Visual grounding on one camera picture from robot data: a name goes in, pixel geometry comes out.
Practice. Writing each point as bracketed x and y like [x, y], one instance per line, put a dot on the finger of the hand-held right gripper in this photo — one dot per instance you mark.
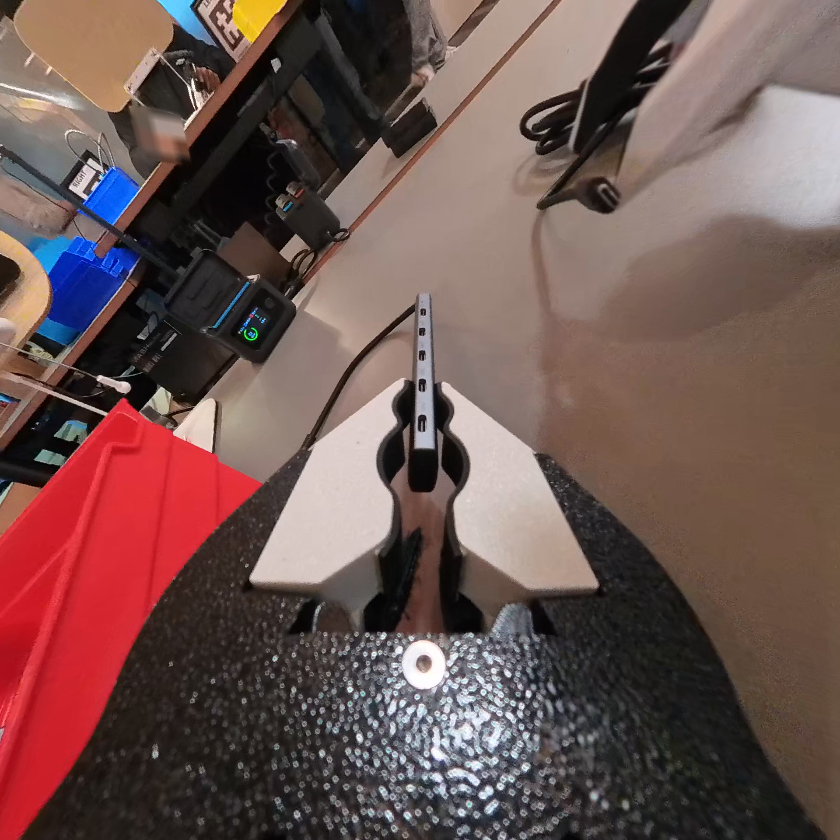
[754, 52]
[630, 59]

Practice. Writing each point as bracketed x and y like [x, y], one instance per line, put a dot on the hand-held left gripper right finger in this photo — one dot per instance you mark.
[518, 525]

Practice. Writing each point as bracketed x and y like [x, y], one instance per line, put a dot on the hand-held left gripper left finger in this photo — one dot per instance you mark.
[328, 518]

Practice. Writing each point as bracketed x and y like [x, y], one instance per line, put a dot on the grey usb hub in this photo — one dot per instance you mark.
[423, 394]

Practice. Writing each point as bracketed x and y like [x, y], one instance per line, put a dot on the black printed carton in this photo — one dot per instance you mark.
[190, 361]

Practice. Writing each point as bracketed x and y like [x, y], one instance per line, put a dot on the small black box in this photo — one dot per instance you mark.
[410, 128]

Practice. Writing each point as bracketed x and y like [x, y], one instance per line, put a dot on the red plastic bin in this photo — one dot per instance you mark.
[98, 558]

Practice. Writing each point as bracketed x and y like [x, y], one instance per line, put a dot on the black power station lit screen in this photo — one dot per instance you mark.
[216, 295]

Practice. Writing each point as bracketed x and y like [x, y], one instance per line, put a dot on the black power station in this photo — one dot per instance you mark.
[308, 210]

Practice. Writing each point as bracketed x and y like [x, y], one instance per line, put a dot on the blue stacked bins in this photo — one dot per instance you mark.
[85, 289]

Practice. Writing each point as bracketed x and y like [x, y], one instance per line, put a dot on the yellow plastic bin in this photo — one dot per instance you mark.
[262, 16]

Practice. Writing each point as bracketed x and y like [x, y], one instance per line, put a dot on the blue plastic crate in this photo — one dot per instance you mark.
[115, 197]

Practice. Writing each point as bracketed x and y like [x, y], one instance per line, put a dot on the black-white marker tag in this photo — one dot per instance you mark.
[223, 26]

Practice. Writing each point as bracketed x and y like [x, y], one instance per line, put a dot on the white printed tag card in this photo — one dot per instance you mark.
[85, 177]

